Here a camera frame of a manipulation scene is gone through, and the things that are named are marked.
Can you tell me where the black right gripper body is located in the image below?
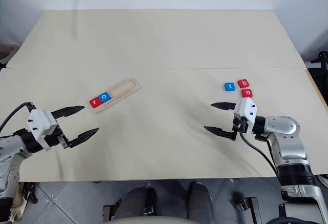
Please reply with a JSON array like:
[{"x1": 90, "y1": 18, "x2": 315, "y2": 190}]
[{"x1": 231, "y1": 116, "x2": 249, "y2": 141}]

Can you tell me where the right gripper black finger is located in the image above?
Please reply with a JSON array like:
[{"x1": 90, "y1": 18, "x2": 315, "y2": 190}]
[
  {"x1": 203, "y1": 125, "x2": 236, "y2": 141},
  {"x1": 210, "y1": 101, "x2": 238, "y2": 112}
]

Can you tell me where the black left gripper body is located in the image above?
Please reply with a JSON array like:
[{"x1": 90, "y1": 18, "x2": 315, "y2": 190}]
[{"x1": 44, "y1": 113, "x2": 71, "y2": 151}]

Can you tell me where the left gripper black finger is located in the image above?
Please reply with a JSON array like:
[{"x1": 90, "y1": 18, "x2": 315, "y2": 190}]
[
  {"x1": 67, "y1": 127, "x2": 100, "y2": 149},
  {"x1": 52, "y1": 105, "x2": 86, "y2": 120}
]

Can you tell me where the red letter tile r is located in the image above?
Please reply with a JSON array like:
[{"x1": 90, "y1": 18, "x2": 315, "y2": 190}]
[{"x1": 89, "y1": 97, "x2": 104, "y2": 108}]

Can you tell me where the red letter tile b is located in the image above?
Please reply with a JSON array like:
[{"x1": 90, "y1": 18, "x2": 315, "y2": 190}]
[{"x1": 237, "y1": 78, "x2": 251, "y2": 89}]

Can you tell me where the blue letter tile o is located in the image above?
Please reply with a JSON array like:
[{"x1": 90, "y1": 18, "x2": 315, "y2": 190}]
[{"x1": 98, "y1": 92, "x2": 113, "y2": 104}]

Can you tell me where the wooden letter tile rack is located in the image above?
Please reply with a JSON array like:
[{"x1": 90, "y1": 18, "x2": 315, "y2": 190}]
[{"x1": 89, "y1": 77, "x2": 142, "y2": 115}]

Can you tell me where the black table clamp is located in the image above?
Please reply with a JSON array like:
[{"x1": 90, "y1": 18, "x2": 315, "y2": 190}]
[{"x1": 24, "y1": 182, "x2": 38, "y2": 205}]

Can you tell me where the dark rounded shape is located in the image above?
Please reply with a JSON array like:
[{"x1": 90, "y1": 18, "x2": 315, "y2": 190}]
[
  {"x1": 188, "y1": 181, "x2": 215, "y2": 220},
  {"x1": 119, "y1": 186, "x2": 157, "y2": 221}
]

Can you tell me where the black metal stand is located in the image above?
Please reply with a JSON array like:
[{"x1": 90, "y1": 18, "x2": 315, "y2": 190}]
[{"x1": 306, "y1": 50, "x2": 328, "y2": 94}]

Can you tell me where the black wheel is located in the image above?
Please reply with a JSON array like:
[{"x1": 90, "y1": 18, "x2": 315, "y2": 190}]
[{"x1": 271, "y1": 215, "x2": 310, "y2": 224}]

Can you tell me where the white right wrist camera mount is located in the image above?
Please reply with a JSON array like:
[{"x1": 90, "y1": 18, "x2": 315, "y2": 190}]
[{"x1": 233, "y1": 97, "x2": 258, "y2": 134}]

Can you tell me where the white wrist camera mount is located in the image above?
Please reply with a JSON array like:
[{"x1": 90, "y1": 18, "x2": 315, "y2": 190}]
[
  {"x1": 233, "y1": 97, "x2": 258, "y2": 134},
  {"x1": 27, "y1": 109, "x2": 58, "y2": 151}
]

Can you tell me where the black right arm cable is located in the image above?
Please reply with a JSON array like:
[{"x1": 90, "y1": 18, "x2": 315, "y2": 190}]
[{"x1": 238, "y1": 131, "x2": 280, "y2": 179}]

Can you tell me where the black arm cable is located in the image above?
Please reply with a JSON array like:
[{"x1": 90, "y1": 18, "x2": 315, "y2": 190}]
[
  {"x1": 0, "y1": 101, "x2": 36, "y2": 130},
  {"x1": 238, "y1": 131, "x2": 280, "y2": 179}
]

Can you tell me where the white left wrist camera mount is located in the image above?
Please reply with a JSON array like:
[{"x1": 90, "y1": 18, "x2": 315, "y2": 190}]
[{"x1": 27, "y1": 109, "x2": 58, "y2": 151}]

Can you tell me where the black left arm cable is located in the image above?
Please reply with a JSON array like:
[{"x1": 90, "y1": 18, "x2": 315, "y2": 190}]
[{"x1": 0, "y1": 101, "x2": 36, "y2": 130}]

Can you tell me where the rusty metal bracket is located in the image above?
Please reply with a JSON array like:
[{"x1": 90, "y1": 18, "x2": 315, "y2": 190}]
[
  {"x1": 102, "y1": 203, "x2": 121, "y2": 221},
  {"x1": 231, "y1": 192, "x2": 261, "y2": 224}
]

